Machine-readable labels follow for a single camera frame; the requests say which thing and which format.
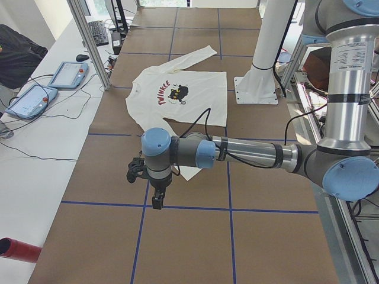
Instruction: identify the black power adapter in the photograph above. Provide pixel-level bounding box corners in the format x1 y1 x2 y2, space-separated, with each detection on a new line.
111 31 122 55

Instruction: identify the aluminium frame post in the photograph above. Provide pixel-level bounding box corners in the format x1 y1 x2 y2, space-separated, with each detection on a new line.
67 0 111 91

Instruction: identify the far blue teach pendant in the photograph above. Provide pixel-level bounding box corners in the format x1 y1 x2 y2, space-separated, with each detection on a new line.
47 62 88 89

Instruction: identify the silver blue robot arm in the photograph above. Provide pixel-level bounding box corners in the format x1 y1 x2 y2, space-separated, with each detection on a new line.
140 1 378 209

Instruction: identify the black computer mouse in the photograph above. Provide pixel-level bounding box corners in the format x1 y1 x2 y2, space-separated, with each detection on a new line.
75 54 89 62

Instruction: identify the black keyboard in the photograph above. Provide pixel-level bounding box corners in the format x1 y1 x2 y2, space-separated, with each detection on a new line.
88 20 109 46

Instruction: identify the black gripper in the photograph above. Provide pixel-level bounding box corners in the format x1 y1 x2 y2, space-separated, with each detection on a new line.
147 169 172 210

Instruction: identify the white camera pedestal column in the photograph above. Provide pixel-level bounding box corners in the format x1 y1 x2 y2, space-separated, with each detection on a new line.
234 0 297 105

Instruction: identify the cream long-sleeve cat shirt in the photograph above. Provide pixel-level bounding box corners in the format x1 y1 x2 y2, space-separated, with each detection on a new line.
126 46 227 180

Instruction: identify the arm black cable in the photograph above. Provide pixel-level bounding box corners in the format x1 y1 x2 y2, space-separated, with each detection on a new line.
180 108 326 169

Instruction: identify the near blue teach pendant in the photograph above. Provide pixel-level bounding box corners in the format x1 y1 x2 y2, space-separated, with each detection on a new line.
5 83 58 119

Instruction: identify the blue teach pendant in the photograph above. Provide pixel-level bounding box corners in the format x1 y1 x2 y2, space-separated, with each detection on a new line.
47 62 88 89
5 83 58 119

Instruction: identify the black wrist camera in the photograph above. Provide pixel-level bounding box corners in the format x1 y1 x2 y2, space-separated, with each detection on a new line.
126 157 148 183

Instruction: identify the red cardboard tube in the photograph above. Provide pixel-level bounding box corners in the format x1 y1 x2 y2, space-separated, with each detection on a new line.
1 237 42 263

